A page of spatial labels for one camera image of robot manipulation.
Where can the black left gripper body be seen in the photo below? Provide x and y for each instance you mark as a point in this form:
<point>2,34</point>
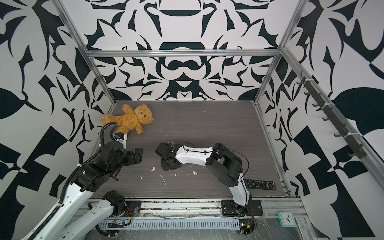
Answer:
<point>131,159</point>

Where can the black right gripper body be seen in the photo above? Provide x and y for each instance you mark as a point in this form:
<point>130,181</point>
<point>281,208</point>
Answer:
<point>166,166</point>

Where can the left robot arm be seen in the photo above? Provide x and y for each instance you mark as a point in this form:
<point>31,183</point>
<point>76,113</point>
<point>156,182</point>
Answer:
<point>83,182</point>

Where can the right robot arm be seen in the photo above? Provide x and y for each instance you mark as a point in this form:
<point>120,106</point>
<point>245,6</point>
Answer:
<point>223,163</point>

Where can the brown teddy bear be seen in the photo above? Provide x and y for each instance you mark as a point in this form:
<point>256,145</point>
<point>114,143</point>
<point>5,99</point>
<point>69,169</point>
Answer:
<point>131,119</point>

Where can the black remote control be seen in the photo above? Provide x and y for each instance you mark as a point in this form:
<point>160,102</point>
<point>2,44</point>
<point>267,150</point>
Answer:
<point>260,185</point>

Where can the small green desk clock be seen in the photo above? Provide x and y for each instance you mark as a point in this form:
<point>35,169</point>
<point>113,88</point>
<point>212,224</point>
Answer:
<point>287,220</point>

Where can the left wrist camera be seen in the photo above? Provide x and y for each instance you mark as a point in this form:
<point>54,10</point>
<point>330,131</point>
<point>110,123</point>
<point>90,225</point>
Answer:
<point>122,138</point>

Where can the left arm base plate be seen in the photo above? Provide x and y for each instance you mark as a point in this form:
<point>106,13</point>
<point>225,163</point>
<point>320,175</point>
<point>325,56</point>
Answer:
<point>131,208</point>

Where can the white cable duct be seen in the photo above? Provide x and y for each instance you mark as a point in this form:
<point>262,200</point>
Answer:
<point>175,224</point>

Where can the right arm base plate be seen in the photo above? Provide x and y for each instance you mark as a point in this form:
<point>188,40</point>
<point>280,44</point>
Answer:
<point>231,209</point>

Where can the aluminium frame corner post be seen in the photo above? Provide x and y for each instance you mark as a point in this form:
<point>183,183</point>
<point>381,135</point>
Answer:
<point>267,77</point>

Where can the wall hook rail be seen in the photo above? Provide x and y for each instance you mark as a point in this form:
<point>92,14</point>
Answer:
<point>334,115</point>

